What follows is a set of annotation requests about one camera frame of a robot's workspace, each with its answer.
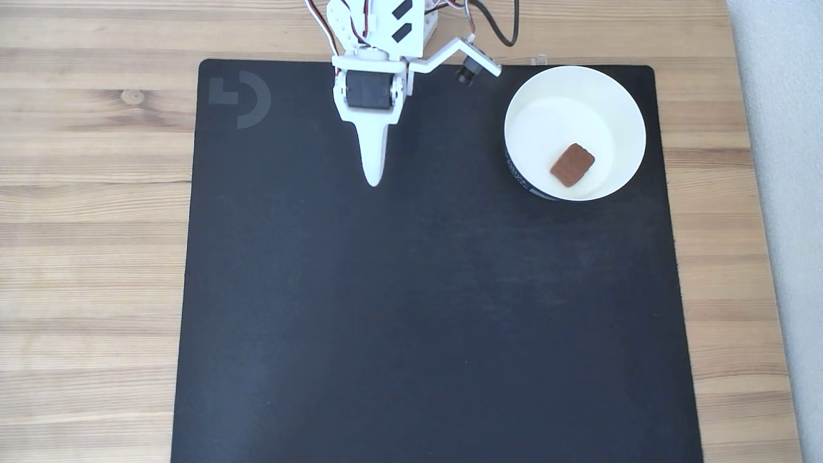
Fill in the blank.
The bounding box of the red white black servo wire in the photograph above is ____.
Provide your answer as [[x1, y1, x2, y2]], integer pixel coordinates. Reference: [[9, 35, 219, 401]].
[[424, 0, 478, 36], [303, 0, 349, 79]]

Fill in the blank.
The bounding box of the camera module on white bracket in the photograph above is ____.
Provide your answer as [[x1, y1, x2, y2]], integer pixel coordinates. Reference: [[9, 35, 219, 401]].
[[408, 35, 503, 87]]

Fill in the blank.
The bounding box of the black desk mat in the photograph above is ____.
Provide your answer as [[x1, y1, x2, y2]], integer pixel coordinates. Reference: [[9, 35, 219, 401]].
[[170, 59, 705, 463]]

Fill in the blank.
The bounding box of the black camera cable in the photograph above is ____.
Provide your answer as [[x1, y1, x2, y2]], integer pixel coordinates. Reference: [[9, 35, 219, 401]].
[[468, 0, 521, 48]]

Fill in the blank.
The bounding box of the white round bowl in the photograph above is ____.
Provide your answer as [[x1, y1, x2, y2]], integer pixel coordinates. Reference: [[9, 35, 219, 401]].
[[503, 66, 647, 202]]

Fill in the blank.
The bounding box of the brown brick toy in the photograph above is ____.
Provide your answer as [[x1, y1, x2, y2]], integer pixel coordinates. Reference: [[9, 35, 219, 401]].
[[550, 143, 596, 188]]

